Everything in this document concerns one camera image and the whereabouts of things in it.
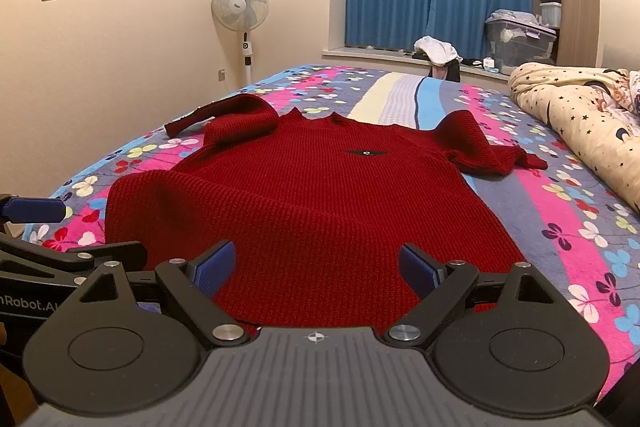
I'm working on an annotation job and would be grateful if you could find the red knit sweater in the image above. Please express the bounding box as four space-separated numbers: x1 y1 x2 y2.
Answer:
105 94 546 331

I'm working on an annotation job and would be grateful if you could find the white clothes pile on sill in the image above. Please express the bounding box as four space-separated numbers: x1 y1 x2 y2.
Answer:
414 36 462 66

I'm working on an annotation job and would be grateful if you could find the colourful floral bed blanket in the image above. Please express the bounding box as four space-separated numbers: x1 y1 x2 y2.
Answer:
22 64 640 403

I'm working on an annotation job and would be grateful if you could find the cream star-print duvet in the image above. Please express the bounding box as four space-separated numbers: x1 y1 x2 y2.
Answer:
508 63 640 211

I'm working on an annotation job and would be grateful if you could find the white standing fan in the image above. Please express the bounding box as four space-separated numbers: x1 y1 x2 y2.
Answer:
210 0 269 84

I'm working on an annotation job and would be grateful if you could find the white box on shelf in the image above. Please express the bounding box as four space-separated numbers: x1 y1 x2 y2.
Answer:
539 1 562 29

